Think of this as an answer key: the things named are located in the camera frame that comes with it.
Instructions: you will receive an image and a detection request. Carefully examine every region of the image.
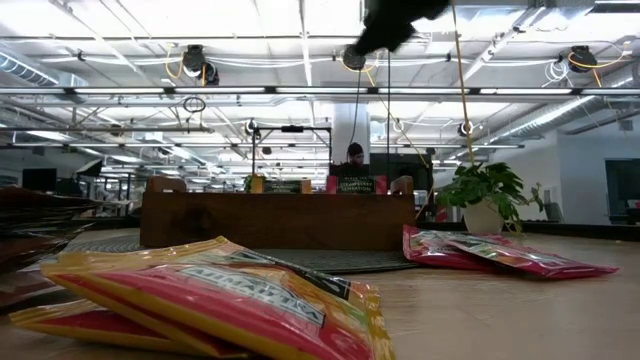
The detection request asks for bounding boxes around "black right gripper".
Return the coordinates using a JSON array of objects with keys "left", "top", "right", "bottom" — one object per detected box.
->
[{"left": 352, "top": 0, "right": 451, "bottom": 57}]

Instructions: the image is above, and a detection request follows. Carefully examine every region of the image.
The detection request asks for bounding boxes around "orange peach tea bag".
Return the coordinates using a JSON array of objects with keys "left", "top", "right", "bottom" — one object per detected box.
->
[
  {"left": 248, "top": 173, "right": 314, "bottom": 195},
  {"left": 40, "top": 234, "right": 397, "bottom": 360},
  {"left": 8, "top": 298, "right": 216, "bottom": 359}
]

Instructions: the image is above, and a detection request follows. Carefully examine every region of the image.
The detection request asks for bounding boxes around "wooden three-compartment tray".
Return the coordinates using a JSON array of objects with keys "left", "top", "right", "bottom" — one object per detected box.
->
[{"left": 139, "top": 174, "right": 417, "bottom": 252}]

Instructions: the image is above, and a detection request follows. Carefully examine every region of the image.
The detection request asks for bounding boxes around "person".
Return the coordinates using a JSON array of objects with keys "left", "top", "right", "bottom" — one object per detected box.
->
[{"left": 328, "top": 141, "right": 372, "bottom": 179}]

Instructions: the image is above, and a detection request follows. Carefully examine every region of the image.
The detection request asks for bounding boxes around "black monitor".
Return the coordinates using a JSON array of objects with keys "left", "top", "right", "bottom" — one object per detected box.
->
[
  {"left": 21, "top": 167, "right": 58, "bottom": 194},
  {"left": 369, "top": 152, "right": 434, "bottom": 192}
]

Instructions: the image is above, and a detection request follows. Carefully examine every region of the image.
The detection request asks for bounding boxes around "potted green plant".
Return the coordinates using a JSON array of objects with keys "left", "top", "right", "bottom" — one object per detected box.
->
[{"left": 433, "top": 160, "right": 547, "bottom": 236}]

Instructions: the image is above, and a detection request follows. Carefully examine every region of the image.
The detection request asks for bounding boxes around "round grey woven placemat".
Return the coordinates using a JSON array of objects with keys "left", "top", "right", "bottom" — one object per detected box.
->
[{"left": 63, "top": 230, "right": 422, "bottom": 276}]

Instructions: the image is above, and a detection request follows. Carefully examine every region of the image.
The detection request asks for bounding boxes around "ceiling cable reel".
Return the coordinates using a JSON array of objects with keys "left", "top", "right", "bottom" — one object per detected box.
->
[
  {"left": 341, "top": 43, "right": 369, "bottom": 72},
  {"left": 180, "top": 43, "right": 221, "bottom": 87},
  {"left": 567, "top": 44, "right": 600, "bottom": 75}
]

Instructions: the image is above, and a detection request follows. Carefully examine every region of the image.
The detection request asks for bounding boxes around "black overhead camera rig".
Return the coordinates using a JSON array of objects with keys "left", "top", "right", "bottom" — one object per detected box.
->
[{"left": 249, "top": 124, "right": 335, "bottom": 177}]

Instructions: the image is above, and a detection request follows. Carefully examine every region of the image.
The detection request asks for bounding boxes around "black aluminium table frame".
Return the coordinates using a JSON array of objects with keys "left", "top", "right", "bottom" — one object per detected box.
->
[{"left": 69, "top": 214, "right": 640, "bottom": 243}]

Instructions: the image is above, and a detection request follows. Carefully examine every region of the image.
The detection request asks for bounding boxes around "dark wall screen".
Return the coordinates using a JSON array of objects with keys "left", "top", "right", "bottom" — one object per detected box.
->
[{"left": 603, "top": 157, "right": 640, "bottom": 225}]

